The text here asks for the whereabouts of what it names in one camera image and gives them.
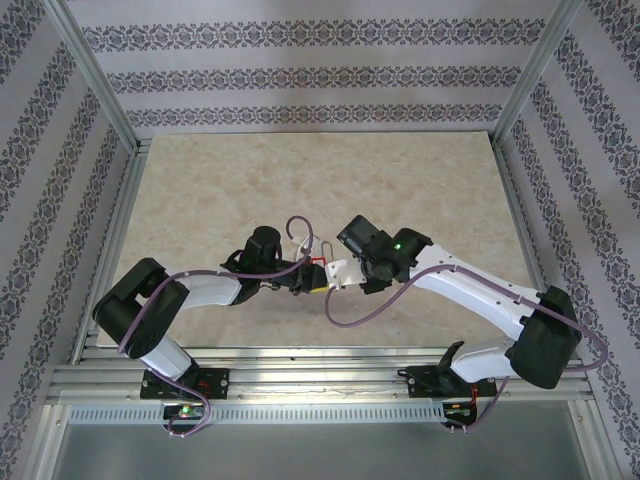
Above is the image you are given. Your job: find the circuit board with LED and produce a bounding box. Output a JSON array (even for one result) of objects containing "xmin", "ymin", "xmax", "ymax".
[
  {"xmin": 442, "ymin": 401, "xmax": 477, "ymax": 420},
  {"xmin": 163, "ymin": 403, "xmax": 207, "ymax": 422}
]

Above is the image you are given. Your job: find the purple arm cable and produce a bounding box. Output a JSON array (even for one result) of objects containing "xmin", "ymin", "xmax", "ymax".
[
  {"xmin": 324, "ymin": 267, "xmax": 610, "ymax": 435},
  {"xmin": 118, "ymin": 215, "xmax": 316, "ymax": 440}
]

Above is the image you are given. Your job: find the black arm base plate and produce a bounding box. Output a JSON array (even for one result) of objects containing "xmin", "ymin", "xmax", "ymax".
[
  {"xmin": 407, "ymin": 363, "xmax": 497, "ymax": 400},
  {"xmin": 141, "ymin": 367, "xmax": 231, "ymax": 401}
]

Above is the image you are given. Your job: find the grey metal sheet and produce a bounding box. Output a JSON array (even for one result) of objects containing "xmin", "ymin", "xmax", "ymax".
[{"xmin": 42, "ymin": 422, "xmax": 591, "ymax": 480}]

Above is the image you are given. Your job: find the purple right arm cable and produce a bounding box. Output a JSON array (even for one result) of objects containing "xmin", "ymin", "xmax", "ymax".
[{"xmin": 324, "ymin": 267, "xmax": 610, "ymax": 435}]

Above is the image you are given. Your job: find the aluminium side rail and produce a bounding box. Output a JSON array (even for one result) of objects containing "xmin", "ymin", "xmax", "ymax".
[
  {"xmin": 69, "ymin": 139, "xmax": 151, "ymax": 364},
  {"xmin": 492, "ymin": 139, "xmax": 576, "ymax": 361}
]

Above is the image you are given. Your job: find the aluminium base rail bed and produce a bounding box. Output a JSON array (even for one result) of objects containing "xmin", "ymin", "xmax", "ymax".
[{"xmin": 47, "ymin": 346, "xmax": 596, "ymax": 404}]

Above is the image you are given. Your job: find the aluminium frame post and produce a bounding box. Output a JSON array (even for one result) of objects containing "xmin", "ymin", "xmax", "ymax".
[
  {"xmin": 42, "ymin": 0, "xmax": 146, "ymax": 154},
  {"xmin": 492, "ymin": 0, "xmax": 589, "ymax": 149}
]

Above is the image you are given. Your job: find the red padlock with steel shackle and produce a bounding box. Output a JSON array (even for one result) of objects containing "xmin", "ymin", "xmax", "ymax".
[{"xmin": 309, "ymin": 242, "xmax": 337, "ymax": 269}]

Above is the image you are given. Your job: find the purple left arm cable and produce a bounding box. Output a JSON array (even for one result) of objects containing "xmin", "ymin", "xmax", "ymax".
[{"xmin": 118, "ymin": 215, "xmax": 316, "ymax": 440}]

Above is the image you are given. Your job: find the slotted grey cable duct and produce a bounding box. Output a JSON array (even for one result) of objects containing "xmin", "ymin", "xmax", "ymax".
[{"xmin": 64, "ymin": 401, "xmax": 481, "ymax": 427}]

